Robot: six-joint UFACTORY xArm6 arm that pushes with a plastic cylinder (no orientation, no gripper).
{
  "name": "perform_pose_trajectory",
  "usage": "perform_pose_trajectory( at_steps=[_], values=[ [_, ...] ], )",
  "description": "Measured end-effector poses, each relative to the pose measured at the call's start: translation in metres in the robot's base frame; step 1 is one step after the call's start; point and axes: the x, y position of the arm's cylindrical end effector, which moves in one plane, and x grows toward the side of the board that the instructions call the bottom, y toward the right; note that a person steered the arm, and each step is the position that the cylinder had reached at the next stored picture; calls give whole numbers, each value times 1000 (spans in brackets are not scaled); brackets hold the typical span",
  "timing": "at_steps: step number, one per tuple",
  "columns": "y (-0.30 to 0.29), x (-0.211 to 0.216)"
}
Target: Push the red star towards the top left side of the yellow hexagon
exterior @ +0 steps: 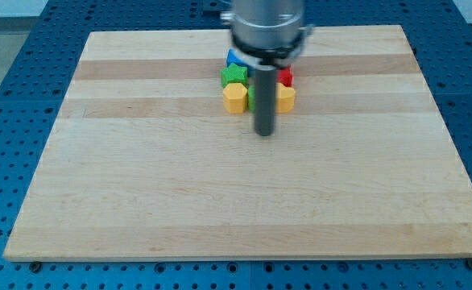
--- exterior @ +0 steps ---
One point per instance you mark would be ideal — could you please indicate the blue block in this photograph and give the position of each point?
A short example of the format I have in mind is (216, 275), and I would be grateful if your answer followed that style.
(232, 58)

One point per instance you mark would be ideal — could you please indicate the green round block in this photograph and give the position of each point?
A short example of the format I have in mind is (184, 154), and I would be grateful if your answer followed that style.
(251, 98)

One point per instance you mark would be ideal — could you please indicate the green star block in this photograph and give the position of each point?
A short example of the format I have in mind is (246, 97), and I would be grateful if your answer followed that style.
(234, 74)

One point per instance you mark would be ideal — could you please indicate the red star block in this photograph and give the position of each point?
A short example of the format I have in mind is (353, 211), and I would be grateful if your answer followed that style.
(285, 76)

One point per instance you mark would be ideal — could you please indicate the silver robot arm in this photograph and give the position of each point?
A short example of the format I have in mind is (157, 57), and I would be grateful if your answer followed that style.
(268, 35)

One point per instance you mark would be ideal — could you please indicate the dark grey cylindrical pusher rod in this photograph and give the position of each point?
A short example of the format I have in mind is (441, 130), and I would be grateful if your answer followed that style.
(265, 95)

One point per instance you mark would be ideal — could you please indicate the wooden board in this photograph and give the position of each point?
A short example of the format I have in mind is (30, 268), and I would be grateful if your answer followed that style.
(143, 162)

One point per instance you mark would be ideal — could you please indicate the yellow heart block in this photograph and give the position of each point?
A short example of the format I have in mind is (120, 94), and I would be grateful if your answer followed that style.
(285, 98)

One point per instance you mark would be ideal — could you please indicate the yellow hexagon block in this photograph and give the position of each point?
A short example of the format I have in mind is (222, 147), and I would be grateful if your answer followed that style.
(235, 98)

